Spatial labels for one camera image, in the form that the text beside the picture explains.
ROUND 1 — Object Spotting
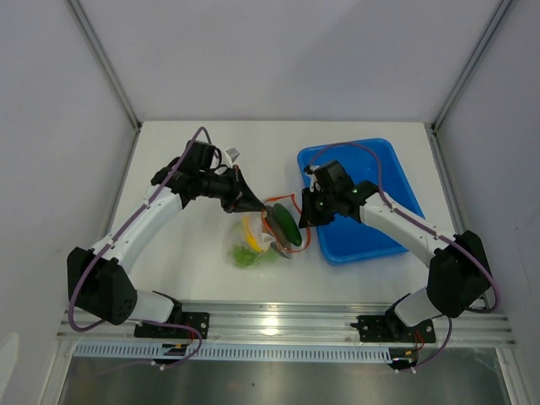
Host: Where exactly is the green grapes toy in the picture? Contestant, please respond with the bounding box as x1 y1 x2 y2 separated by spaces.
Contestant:
229 245 279 268

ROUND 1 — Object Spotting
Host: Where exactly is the white slotted cable duct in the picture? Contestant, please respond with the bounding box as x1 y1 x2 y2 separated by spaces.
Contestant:
73 342 392 364

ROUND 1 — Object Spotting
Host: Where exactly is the clear zip bag orange zipper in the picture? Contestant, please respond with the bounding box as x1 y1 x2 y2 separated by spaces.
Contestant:
224 192 311 269

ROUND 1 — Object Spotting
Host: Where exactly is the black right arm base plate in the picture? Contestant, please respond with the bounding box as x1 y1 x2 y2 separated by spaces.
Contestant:
350 315 436 343

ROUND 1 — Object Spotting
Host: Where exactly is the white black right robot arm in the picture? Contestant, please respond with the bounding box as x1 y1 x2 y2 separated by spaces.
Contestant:
299 160 493 341

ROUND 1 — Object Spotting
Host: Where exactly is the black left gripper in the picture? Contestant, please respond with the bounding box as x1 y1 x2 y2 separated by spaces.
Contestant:
198 165 265 214

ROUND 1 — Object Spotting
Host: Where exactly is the blue plastic bin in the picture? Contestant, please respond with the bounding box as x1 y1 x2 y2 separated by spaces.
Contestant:
297 138 424 266

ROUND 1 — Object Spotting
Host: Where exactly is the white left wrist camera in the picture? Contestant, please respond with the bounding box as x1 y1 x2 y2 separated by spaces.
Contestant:
223 148 240 168

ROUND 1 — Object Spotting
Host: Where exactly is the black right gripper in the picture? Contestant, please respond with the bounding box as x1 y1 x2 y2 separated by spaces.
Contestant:
299 187 337 230

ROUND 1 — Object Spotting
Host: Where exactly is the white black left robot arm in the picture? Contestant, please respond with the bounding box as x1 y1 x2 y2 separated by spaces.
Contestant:
67 141 264 338

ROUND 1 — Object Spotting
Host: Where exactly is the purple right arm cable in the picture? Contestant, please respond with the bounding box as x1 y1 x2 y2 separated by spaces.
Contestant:
305 142 503 375

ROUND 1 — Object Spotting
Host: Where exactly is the yellow orange pepper toy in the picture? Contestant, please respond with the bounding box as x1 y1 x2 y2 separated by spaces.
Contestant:
241 215 264 253

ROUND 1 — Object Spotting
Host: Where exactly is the grey fish toy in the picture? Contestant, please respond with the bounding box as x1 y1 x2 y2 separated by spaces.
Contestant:
264 205 292 259

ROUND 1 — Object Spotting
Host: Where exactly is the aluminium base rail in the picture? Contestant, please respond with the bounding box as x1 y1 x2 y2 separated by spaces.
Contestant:
57 298 516 349

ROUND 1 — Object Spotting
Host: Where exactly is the white green cabbage toy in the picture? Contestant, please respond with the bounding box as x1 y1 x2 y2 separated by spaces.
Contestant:
232 221 275 251

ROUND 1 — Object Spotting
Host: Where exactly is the green cucumber toy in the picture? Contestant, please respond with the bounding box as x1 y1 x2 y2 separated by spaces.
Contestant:
273 203 303 247

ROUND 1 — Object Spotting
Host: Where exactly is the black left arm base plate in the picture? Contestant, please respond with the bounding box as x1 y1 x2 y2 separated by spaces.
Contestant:
134 312 210 339

